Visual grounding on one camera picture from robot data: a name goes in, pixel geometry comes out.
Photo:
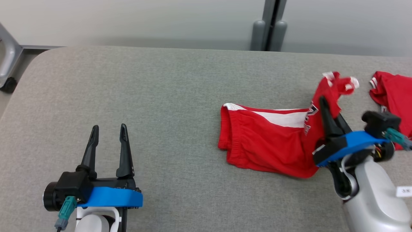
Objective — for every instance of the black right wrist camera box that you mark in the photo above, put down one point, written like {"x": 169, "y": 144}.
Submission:
{"x": 381, "y": 124}

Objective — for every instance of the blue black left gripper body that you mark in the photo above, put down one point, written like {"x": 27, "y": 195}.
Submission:
{"x": 112, "y": 196}

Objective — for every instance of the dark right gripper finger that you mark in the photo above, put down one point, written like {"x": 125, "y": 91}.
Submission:
{"x": 329, "y": 122}
{"x": 345, "y": 125}

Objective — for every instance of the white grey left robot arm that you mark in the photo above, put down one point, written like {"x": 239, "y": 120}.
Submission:
{"x": 96, "y": 222}

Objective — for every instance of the grey rounded post foot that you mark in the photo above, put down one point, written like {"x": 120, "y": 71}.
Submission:
{"x": 258, "y": 35}
{"x": 279, "y": 36}

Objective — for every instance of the red white lettered shorts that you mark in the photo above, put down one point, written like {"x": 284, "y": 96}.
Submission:
{"x": 264, "y": 141}

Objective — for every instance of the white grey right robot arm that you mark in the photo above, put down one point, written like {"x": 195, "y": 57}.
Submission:
{"x": 373, "y": 199}

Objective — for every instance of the grey metal cart frame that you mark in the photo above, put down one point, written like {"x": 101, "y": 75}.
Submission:
{"x": 8, "y": 54}

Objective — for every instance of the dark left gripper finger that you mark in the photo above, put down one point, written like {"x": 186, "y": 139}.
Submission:
{"x": 89, "y": 154}
{"x": 125, "y": 154}

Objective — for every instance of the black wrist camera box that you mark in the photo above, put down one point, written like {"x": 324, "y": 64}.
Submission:
{"x": 381, "y": 124}
{"x": 69, "y": 188}

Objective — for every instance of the red white jersey shirt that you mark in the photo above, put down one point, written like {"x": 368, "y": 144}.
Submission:
{"x": 397, "y": 93}

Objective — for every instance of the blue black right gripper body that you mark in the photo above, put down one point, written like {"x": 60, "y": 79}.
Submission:
{"x": 347, "y": 145}

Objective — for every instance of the dark grey partition post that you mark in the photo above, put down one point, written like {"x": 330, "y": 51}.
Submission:
{"x": 274, "y": 13}

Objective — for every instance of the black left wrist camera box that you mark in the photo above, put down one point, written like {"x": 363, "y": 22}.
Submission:
{"x": 69, "y": 188}

